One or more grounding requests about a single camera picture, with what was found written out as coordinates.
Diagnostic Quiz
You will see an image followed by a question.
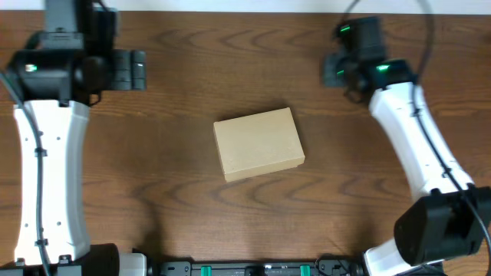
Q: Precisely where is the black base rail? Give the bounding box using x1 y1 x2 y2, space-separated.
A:
147 258 366 276

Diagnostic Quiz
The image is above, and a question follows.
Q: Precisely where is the cardboard box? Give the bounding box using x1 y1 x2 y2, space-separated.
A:
213 107 305 182

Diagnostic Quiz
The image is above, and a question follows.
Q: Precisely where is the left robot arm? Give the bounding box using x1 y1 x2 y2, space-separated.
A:
1 0 157 276

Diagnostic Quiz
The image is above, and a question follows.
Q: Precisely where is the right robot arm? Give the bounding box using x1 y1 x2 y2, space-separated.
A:
323 17 490 275

